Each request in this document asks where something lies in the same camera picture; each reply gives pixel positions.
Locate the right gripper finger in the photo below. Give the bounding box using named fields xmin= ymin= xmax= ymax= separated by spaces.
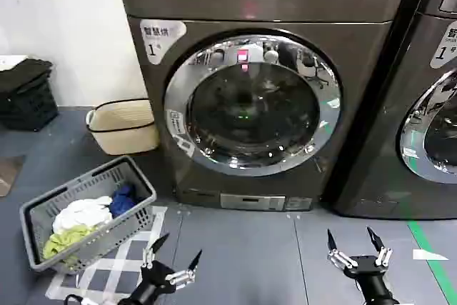
xmin=366 ymin=226 xmax=394 ymax=268
xmin=326 ymin=228 xmax=358 ymax=269

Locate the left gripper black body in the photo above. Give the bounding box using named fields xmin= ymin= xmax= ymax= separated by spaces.
xmin=127 ymin=260 xmax=176 ymax=305

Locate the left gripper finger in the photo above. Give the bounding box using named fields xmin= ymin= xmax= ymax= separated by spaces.
xmin=165 ymin=249 xmax=204 ymax=287
xmin=141 ymin=232 xmax=171 ymax=269

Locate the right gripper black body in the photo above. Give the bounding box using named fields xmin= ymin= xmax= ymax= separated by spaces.
xmin=343 ymin=254 xmax=392 ymax=305

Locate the grey checkered floor mat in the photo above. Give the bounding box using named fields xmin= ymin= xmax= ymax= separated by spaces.
xmin=45 ymin=205 xmax=169 ymax=301

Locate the white floor marker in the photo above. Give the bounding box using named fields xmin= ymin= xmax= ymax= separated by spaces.
xmin=412 ymin=248 xmax=451 ymax=261

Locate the green floor tape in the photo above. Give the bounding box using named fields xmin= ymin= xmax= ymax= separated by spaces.
xmin=407 ymin=220 xmax=457 ymax=295

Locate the grey plastic laundry basket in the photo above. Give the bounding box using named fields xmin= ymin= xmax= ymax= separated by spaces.
xmin=19 ymin=155 xmax=158 ymax=272

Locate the blue cloth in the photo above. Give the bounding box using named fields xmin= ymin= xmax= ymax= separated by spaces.
xmin=108 ymin=184 xmax=139 ymax=219

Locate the white cloth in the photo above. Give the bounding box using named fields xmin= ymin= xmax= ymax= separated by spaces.
xmin=51 ymin=195 xmax=115 ymax=235

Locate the green cloth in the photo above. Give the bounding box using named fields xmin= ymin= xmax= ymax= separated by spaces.
xmin=42 ymin=224 xmax=98 ymax=258

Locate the beige fabric basket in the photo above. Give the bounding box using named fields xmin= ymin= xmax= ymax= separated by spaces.
xmin=85 ymin=99 xmax=161 ymax=156

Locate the round glass dryer door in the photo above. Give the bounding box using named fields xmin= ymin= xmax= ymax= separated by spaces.
xmin=164 ymin=31 xmax=345 ymax=178
xmin=399 ymin=68 xmax=457 ymax=196

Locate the brown floor mat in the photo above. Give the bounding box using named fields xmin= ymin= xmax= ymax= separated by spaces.
xmin=0 ymin=154 xmax=27 ymax=198

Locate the black plastic crate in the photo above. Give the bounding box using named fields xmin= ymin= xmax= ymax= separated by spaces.
xmin=0 ymin=78 xmax=59 ymax=131

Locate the white dryer label sticker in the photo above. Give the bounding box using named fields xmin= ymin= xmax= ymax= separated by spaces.
xmin=139 ymin=19 xmax=188 ymax=67
xmin=429 ymin=18 xmax=457 ymax=70

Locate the stack of black cloths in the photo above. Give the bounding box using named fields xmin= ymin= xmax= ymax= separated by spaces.
xmin=0 ymin=57 xmax=54 ymax=89

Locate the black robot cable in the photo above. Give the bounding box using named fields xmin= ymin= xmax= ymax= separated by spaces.
xmin=63 ymin=294 xmax=98 ymax=305

